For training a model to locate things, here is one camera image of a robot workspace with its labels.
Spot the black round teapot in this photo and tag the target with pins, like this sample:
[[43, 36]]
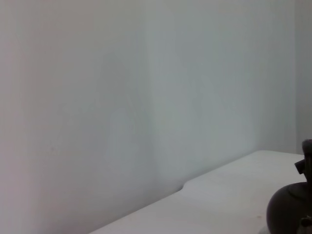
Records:
[[292, 207]]

